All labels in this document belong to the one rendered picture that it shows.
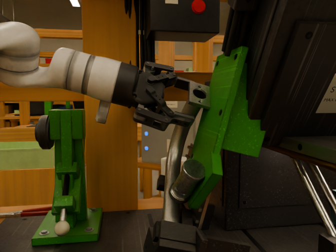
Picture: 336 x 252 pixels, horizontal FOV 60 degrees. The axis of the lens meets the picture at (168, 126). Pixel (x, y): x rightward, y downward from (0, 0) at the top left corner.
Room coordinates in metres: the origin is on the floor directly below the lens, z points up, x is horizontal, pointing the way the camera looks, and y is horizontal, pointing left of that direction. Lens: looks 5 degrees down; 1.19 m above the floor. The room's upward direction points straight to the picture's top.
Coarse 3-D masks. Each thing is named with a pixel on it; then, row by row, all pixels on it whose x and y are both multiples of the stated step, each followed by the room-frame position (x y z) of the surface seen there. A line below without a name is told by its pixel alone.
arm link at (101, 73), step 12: (96, 60) 0.49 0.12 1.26; (108, 60) 0.50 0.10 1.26; (96, 72) 0.48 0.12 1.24; (108, 72) 0.49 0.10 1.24; (84, 84) 0.49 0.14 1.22; (96, 84) 0.48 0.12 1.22; (108, 84) 0.49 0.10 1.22; (96, 96) 0.50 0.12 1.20; (108, 96) 0.50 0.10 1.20; (108, 108) 0.53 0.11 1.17; (96, 120) 0.53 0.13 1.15
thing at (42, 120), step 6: (42, 120) 0.61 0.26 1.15; (48, 120) 0.61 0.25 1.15; (36, 126) 0.61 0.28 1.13; (42, 126) 0.60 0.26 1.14; (48, 126) 0.61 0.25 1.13; (36, 132) 0.61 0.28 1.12; (42, 132) 0.60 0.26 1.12; (48, 132) 0.61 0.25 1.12; (36, 138) 0.61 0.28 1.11; (42, 138) 0.60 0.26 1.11; (48, 138) 0.61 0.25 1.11; (42, 144) 0.60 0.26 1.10; (48, 144) 0.61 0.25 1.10
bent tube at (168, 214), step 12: (192, 84) 0.54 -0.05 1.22; (192, 96) 0.52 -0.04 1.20; (204, 96) 0.54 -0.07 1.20; (192, 108) 0.54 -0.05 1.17; (180, 132) 0.58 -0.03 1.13; (180, 144) 0.58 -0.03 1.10; (168, 156) 0.58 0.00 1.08; (180, 156) 0.58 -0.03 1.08; (168, 168) 0.56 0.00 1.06; (168, 180) 0.53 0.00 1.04; (168, 204) 0.49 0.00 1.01; (168, 216) 0.47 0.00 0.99
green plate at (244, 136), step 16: (240, 48) 0.45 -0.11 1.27; (224, 64) 0.50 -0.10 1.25; (240, 64) 0.45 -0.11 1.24; (224, 80) 0.48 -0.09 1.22; (240, 80) 0.46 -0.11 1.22; (224, 96) 0.46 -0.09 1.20; (240, 96) 0.46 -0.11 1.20; (208, 112) 0.51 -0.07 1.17; (224, 112) 0.44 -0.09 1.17; (240, 112) 0.46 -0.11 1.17; (208, 128) 0.49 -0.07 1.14; (224, 128) 0.44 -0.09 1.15; (240, 128) 0.46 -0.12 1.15; (256, 128) 0.46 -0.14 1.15; (208, 144) 0.47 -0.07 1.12; (224, 144) 0.45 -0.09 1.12; (240, 144) 0.46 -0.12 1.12; (256, 144) 0.46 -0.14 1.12
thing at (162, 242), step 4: (160, 240) 0.43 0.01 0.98; (164, 240) 0.43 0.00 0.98; (168, 240) 0.43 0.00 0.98; (156, 244) 0.43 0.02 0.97; (160, 244) 0.42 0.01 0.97; (164, 244) 0.42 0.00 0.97; (168, 244) 0.43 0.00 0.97; (172, 244) 0.43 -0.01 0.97; (176, 244) 0.43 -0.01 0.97; (180, 244) 0.43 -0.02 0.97; (184, 244) 0.43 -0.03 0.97; (188, 244) 0.43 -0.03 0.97; (192, 244) 0.44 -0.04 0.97; (156, 248) 0.43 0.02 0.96; (160, 248) 0.43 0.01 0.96; (164, 248) 0.42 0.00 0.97; (168, 248) 0.42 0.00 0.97; (172, 248) 0.42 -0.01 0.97; (176, 248) 0.42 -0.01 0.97; (180, 248) 0.43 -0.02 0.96; (184, 248) 0.43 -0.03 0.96; (188, 248) 0.43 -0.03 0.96; (192, 248) 0.43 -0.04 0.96
